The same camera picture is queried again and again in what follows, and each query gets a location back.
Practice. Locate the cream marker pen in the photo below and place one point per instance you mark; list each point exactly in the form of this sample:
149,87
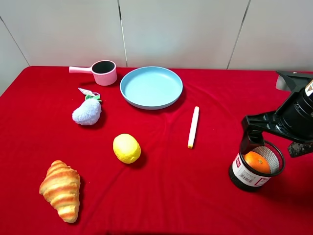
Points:
193,127

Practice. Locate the red tablecloth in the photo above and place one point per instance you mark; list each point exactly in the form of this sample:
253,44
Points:
170,188

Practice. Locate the yellow lemon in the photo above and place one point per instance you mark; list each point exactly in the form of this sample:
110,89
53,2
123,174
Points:
126,148

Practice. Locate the orange mandarin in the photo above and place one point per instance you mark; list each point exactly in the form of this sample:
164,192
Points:
257,162

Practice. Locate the light blue plate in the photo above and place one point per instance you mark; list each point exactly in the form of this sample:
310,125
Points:
151,88

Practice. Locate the pink toy saucepan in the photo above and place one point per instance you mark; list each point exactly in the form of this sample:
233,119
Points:
104,72

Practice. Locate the black mesh pen holder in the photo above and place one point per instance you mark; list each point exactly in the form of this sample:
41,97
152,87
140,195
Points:
248,179

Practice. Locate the toy croissant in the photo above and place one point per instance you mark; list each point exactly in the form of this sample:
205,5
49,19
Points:
61,189

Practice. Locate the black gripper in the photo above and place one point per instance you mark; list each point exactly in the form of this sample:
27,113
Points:
293,120

